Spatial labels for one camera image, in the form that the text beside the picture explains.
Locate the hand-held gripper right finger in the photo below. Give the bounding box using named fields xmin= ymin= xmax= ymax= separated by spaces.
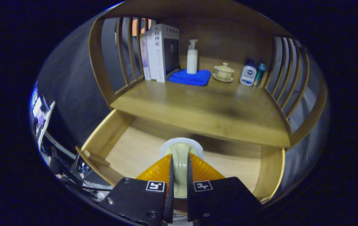
xmin=187 ymin=153 xmax=262 ymax=226

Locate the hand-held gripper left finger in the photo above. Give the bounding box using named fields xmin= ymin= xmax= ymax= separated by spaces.
xmin=99 ymin=153 xmax=175 ymax=226

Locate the wooden drawer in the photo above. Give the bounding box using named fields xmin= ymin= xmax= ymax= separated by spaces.
xmin=75 ymin=108 xmax=286 ymax=217

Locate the wooden countertop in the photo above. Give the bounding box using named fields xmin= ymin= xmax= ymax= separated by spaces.
xmin=110 ymin=56 xmax=292 ymax=148

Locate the wooden cabinet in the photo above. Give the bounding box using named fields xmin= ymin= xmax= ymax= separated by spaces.
xmin=88 ymin=0 xmax=328 ymax=148

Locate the blue folded cloth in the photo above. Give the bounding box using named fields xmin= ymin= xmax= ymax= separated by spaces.
xmin=168 ymin=68 xmax=211 ymax=86

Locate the beige lidded teacup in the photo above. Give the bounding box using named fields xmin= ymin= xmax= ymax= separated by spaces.
xmin=213 ymin=62 xmax=235 ymax=83

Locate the white spray bottle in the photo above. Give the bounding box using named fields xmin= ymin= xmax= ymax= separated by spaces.
xmin=187 ymin=39 xmax=199 ymax=75

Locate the white lotion bottle blue cap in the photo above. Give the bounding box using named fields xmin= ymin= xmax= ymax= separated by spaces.
xmin=240 ymin=60 xmax=257 ymax=86

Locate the thin purple book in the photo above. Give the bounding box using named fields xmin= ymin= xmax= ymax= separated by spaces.
xmin=139 ymin=33 xmax=152 ymax=81

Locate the teal slim bottle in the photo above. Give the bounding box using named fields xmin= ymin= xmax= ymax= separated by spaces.
xmin=254 ymin=62 xmax=266 ymax=88

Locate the thick white book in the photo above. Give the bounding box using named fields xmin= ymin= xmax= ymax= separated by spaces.
xmin=145 ymin=24 xmax=180 ymax=83

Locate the white monitor stand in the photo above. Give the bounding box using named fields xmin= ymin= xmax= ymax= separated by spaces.
xmin=38 ymin=100 xmax=55 ymax=148

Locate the computer monitor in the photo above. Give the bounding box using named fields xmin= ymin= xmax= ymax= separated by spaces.
xmin=31 ymin=85 xmax=46 ymax=126

